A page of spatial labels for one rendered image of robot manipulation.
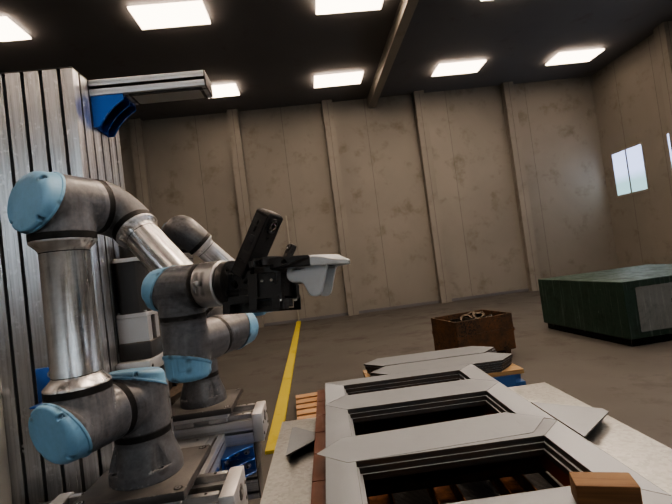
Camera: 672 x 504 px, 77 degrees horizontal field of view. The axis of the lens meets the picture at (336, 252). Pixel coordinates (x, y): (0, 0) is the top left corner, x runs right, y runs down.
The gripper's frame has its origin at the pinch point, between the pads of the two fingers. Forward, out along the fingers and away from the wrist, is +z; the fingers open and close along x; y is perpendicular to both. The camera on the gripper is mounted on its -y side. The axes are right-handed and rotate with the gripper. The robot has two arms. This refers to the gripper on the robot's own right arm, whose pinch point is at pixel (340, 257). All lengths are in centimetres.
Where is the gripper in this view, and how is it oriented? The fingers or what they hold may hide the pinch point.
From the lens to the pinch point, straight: 61.3
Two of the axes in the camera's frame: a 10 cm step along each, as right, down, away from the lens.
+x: -3.7, -0.9, -9.2
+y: 0.7, 9.9, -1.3
